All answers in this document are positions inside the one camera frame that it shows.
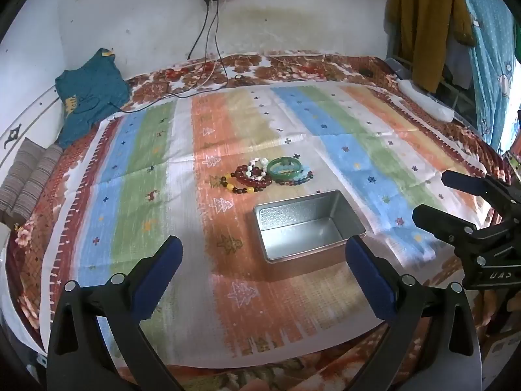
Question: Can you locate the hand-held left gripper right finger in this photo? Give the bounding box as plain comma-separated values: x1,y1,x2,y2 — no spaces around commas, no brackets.
345,235,483,391

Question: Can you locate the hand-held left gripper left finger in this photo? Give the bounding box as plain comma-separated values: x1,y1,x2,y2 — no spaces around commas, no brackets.
47,235,184,391

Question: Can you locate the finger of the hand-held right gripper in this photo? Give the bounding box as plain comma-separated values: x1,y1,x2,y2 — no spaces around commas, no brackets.
412,204,489,251
442,170,521,205

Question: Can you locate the silver metal tin box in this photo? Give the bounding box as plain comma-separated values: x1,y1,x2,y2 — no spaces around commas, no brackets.
253,190,366,264

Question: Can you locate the yellow and dark bead bracelet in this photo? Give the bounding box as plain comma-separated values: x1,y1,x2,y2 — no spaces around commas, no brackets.
220,173,265,195

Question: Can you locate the multicolour bead bracelet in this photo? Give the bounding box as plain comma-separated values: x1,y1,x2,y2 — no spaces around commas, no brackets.
281,152,315,186

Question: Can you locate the red bead bracelet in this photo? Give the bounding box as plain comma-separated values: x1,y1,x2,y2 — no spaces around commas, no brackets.
233,164,273,190

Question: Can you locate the green jade bangle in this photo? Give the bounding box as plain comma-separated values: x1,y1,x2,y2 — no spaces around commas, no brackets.
266,157,304,184

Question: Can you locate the white bead bracelet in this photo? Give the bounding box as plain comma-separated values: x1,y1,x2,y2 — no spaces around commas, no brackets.
247,157,269,180

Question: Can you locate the white oblong object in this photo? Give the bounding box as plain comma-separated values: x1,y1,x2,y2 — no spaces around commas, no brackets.
398,79,456,123

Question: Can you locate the striped pastel cloth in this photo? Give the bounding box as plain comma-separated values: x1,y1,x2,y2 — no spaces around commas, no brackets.
41,81,495,369

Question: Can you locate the blue printed curtain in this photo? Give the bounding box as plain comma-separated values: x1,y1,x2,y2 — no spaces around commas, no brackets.
456,0,521,151

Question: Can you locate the striped grey pillow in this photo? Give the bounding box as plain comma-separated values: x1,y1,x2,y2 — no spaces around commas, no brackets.
0,138,63,224

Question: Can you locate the mustard yellow garment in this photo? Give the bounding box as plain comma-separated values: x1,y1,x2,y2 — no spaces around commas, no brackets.
386,0,477,92

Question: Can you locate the teal shirt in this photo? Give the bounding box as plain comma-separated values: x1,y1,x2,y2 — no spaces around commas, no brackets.
55,48,132,149

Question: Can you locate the metal bed frame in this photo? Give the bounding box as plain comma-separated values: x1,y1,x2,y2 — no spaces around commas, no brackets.
385,55,493,139

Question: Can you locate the short black cable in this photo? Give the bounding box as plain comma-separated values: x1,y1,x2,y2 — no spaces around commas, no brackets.
187,2,212,60

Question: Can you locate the long black cable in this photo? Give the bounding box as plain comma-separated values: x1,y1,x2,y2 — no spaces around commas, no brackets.
73,2,229,112

